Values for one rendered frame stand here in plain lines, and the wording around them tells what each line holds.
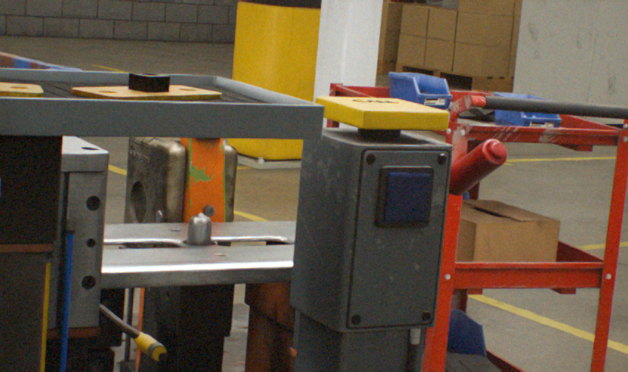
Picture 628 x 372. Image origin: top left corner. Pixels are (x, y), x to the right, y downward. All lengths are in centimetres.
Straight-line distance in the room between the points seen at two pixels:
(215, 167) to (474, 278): 193
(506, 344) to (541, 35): 680
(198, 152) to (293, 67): 689
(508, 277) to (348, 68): 192
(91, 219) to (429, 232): 22
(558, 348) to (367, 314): 410
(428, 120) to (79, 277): 25
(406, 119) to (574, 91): 1043
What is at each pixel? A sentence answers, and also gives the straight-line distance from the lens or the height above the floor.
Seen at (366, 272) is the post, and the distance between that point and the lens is 85.
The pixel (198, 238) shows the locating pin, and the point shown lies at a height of 101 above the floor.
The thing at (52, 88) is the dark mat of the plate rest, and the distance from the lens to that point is 81.
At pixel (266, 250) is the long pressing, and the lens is 119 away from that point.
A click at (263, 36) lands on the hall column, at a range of 817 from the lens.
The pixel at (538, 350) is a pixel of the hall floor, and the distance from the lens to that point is 487.
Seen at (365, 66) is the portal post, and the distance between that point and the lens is 508.
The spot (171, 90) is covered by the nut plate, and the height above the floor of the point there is 116.
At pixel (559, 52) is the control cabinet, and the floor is 61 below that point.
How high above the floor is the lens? 125
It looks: 9 degrees down
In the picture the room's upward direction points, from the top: 5 degrees clockwise
